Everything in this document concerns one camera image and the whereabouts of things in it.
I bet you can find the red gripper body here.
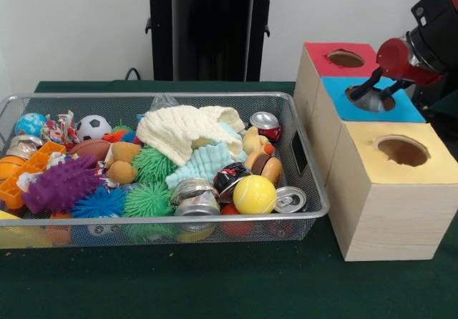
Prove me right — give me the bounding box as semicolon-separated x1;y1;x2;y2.
375;37;444;88

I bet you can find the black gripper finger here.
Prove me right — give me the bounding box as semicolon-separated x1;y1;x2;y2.
346;67;386;99
378;79;414;109

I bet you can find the clear blue-printed plastic packet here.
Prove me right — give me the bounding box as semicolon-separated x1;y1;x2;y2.
351;90;393;113

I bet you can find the yellow plush duck toy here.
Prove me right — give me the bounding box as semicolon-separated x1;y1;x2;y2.
243;126;276;156

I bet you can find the small toy hamburger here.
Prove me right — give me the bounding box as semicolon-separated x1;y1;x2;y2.
244;151;283;186

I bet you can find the cream knitted cloth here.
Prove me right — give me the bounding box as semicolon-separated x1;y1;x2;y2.
136;104;245;166

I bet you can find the clear plastic bag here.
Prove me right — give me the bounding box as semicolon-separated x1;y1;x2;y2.
149;92;180;111

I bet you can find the purple spiky ball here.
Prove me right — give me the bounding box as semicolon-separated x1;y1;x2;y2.
21;154;102;214

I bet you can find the wooden box with three holes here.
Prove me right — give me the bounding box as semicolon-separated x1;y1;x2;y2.
293;42;458;262

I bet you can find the clear shallow mesh bin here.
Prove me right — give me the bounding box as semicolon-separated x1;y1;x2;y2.
0;92;330;250

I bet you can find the black side stand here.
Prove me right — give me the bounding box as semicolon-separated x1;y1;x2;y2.
414;76;458;116

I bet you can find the red soda can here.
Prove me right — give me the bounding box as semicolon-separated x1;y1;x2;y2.
249;112;283;142

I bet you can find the silver can with pull tab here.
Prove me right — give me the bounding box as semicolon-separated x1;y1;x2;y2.
273;186;307;214

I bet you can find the yellow tennis ball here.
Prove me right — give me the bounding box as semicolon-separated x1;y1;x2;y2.
233;175;277;215

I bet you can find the light teal cloth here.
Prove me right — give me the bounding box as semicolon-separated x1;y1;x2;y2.
165;139;248;190

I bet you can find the crushed silver can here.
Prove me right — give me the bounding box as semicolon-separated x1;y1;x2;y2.
170;178;221;217

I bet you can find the green spiky ball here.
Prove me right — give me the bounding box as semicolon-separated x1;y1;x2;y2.
123;182;175;218

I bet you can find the dark green table cloth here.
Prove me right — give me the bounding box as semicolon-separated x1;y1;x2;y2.
0;82;458;319

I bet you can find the small soccer ball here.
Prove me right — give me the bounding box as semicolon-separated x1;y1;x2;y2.
75;114;112;142

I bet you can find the small orange basketball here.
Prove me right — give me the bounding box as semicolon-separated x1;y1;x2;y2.
0;155;26;182

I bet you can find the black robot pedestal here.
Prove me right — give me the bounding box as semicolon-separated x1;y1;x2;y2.
138;0;288;82

